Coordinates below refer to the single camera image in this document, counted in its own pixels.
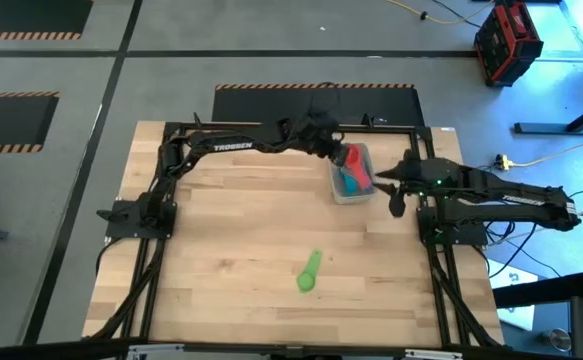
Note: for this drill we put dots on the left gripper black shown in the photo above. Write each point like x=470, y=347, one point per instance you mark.
x=318, y=135

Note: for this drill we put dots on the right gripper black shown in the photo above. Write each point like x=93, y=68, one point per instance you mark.
x=426, y=175

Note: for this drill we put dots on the pink measuring cup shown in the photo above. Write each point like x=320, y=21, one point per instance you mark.
x=360, y=167

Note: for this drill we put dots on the blue measuring cup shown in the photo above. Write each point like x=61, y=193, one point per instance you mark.
x=348, y=184

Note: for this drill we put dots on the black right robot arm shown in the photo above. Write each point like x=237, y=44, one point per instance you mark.
x=521, y=197

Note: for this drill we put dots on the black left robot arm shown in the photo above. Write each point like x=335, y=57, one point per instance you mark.
x=231, y=146

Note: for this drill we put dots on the white plastic basket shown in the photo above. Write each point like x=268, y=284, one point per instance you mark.
x=353, y=199

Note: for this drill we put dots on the green measuring cup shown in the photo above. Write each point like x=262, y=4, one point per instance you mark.
x=307, y=277

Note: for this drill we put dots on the black striped floor mat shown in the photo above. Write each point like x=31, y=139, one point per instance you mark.
x=11, y=122
x=316, y=106
x=26, y=17

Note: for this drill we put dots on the yellow power strip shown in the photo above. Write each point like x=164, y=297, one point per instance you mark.
x=504, y=161

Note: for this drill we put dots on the white paper sheet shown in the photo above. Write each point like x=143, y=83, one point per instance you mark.
x=513, y=300

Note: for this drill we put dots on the black desk foot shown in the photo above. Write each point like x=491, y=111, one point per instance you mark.
x=561, y=127

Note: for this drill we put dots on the red black tool case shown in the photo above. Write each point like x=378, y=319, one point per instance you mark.
x=508, y=42

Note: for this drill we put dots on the long LED light bar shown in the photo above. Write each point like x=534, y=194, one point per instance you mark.
x=291, y=352

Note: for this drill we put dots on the round metal can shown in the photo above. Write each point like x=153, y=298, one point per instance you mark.
x=557, y=340

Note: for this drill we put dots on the black aluminium rig frame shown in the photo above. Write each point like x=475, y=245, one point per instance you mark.
x=441, y=300

